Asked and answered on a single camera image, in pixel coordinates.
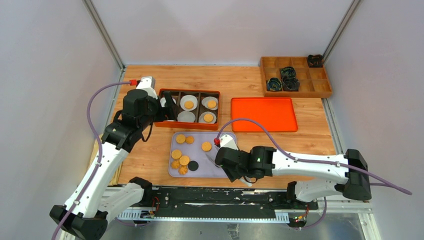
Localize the metal tongs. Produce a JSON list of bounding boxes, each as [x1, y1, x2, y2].
[[205, 153, 253, 187]]

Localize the round yellow biscuit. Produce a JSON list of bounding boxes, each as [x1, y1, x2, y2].
[[203, 113, 214, 123], [207, 100, 217, 109], [184, 100, 195, 111], [201, 141, 212, 152], [178, 155, 191, 166], [175, 134, 186, 144], [171, 149, 183, 160]]

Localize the orange cookie box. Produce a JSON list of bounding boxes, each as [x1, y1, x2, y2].
[[155, 88, 221, 131]]

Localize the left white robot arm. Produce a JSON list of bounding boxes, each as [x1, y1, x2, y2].
[[49, 76, 178, 240]]

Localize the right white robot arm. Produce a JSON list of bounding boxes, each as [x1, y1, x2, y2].
[[214, 134, 372, 209]]

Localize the white paper cup liner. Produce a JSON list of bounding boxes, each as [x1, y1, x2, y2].
[[198, 111, 217, 124], [201, 96, 219, 111], [180, 95, 198, 111], [160, 97, 177, 108], [177, 111, 196, 123]]

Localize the swirl butter cookie top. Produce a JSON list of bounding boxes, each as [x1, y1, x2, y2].
[[185, 136, 195, 144]]

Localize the swirl butter cookie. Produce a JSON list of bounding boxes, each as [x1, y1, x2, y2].
[[185, 136, 195, 144], [170, 160, 181, 169], [178, 165, 189, 176]]

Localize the lavender cookie tray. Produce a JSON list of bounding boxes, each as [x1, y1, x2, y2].
[[167, 131, 227, 178]]

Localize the black sandwich cookie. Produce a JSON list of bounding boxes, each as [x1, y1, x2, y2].
[[187, 160, 199, 171]]

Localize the orange box lid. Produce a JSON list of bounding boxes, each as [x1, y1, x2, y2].
[[230, 97, 299, 133]]

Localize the yellow cloth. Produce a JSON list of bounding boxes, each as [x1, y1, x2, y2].
[[87, 140, 123, 186]]

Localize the black coiled item left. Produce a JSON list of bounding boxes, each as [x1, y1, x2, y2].
[[266, 77, 283, 92]]

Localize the black coiled item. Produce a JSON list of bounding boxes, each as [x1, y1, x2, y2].
[[282, 77, 300, 92], [266, 77, 283, 92], [279, 66, 296, 79]]

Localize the black coiled item right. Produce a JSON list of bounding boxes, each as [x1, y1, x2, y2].
[[282, 77, 300, 92]]

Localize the black coiled item top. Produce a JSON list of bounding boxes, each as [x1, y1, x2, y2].
[[279, 66, 296, 79]]

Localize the wooden compartment organizer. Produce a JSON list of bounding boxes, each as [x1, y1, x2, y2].
[[259, 56, 333, 99]]

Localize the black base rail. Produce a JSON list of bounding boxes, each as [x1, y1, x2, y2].
[[99, 185, 374, 224]]

